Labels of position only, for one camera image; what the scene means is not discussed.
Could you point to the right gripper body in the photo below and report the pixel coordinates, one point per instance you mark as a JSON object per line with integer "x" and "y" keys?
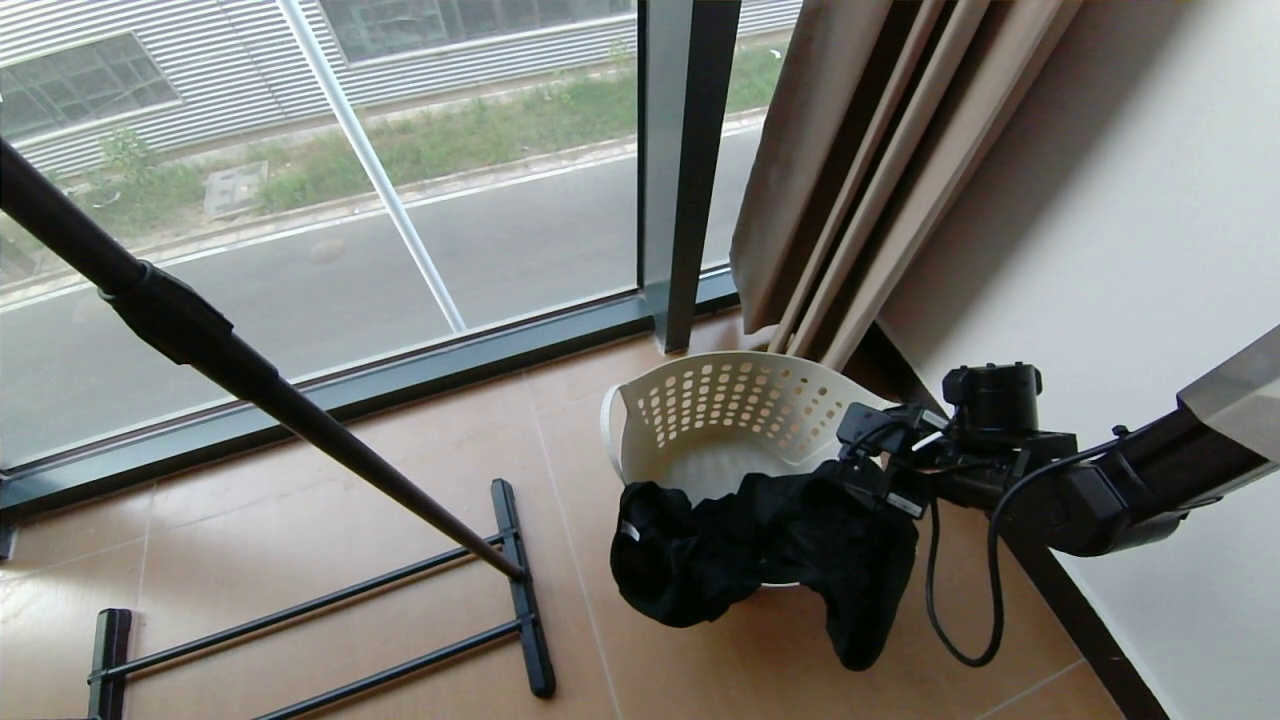
{"x": 960, "y": 475}

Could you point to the heap of clothes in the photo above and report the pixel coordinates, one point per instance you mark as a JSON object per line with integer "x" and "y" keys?
{"x": 760, "y": 550}

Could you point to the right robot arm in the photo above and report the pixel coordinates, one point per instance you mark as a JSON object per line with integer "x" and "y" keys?
{"x": 1150, "y": 490}

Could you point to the white laundry basket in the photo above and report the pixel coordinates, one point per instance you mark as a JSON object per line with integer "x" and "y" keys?
{"x": 720, "y": 400}

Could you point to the black clothes rack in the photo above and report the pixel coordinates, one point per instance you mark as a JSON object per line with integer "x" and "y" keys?
{"x": 180, "y": 320}

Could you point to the beige curtain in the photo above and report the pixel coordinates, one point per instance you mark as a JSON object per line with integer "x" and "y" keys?
{"x": 800, "y": 150}

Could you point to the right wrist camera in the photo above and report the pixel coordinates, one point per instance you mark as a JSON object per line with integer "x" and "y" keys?
{"x": 865, "y": 425}

